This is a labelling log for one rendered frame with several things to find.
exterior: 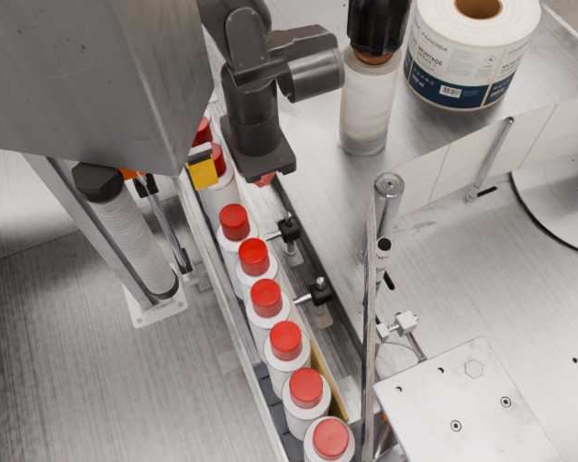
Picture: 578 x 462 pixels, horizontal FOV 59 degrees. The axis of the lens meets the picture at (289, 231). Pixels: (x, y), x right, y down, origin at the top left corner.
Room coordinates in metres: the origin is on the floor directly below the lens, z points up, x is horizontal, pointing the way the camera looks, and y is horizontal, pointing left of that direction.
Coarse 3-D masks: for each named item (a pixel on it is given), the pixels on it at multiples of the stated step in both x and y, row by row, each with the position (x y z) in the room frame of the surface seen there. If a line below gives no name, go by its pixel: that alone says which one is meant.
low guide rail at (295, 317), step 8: (224, 152) 0.54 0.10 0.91; (240, 192) 0.46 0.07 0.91; (240, 200) 0.44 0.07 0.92; (248, 208) 0.42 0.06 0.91; (248, 216) 0.41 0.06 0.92; (256, 224) 0.40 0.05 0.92; (264, 240) 0.37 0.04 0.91; (280, 280) 0.30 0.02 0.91; (288, 296) 0.27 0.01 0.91; (296, 312) 0.25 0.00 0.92; (296, 320) 0.24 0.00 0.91; (304, 328) 0.23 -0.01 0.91
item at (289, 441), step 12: (192, 180) 0.51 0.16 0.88; (204, 216) 0.44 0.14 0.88; (216, 240) 0.39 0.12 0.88; (228, 276) 0.33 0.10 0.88; (240, 300) 0.29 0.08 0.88; (252, 336) 0.23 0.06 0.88; (264, 372) 0.18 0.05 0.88; (264, 384) 0.16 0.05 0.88; (264, 396) 0.15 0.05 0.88; (276, 396) 0.15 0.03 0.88; (276, 408) 0.13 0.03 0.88; (276, 420) 0.12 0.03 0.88; (288, 432) 0.10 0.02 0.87; (288, 444) 0.09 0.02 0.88; (300, 444) 0.08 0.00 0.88; (288, 456) 0.07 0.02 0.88; (300, 456) 0.07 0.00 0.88
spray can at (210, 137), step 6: (204, 120) 0.46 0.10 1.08; (204, 126) 0.44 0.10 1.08; (198, 132) 0.44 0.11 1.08; (204, 132) 0.44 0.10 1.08; (210, 132) 0.45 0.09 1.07; (198, 138) 0.44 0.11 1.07; (204, 138) 0.44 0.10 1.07; (210, 138) 0.45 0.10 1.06; (216, 138) 0.46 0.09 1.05; (198, 144) 0.44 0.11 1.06; (222, 150) 0.45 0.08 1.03; (198, 192) 0.44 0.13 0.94; (204, 204) 0.44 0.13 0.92
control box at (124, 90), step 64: (0, 0) 0.23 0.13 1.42; (64, 0) 0.22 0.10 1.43; (128, 0) 0.23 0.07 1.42; (192, 0) 0.30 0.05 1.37; (0, 64) 0.24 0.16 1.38; (64, 64) 0.23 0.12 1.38; (128, 64) 0.22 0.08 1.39; (192, 64) 0.27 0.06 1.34; (0, 128) 0.25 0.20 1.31; (64, 128) 0.23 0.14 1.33; (128, 128) 0.22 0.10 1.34; (192, 128) 0.25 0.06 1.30
